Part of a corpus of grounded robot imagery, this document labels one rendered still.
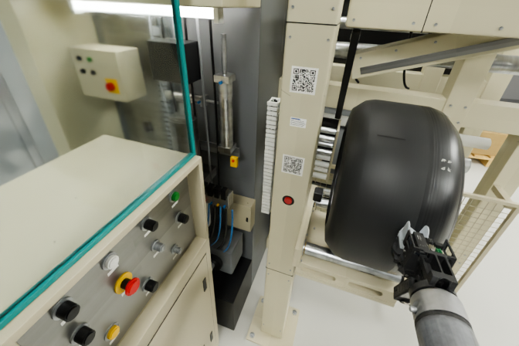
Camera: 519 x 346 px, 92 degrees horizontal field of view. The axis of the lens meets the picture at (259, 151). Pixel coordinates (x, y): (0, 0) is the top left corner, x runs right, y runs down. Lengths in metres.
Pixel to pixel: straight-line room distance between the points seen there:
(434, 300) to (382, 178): 0.29
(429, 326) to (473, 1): 0.84
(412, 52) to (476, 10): 0.22
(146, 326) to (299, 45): 0.89
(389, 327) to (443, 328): 1.56
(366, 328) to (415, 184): 1.41
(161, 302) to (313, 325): 1.18
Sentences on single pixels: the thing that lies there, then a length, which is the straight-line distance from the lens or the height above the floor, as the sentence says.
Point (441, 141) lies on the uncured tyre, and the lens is 0.77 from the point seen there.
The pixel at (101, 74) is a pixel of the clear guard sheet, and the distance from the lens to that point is 0.54.
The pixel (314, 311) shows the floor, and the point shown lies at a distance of 1.94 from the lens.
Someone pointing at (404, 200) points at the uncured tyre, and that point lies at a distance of 0.71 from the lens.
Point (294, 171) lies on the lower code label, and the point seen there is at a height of 1.20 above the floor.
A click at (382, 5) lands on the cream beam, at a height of 1.70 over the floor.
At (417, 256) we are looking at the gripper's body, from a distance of 0.59.
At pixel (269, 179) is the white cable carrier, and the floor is 1.12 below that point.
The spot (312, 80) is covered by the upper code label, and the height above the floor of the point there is 1.51.
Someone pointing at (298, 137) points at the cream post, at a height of 1.33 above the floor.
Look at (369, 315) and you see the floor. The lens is 2.04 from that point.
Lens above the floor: 1.69
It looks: 31 degrees down
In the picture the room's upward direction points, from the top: 3 degrees clockwise
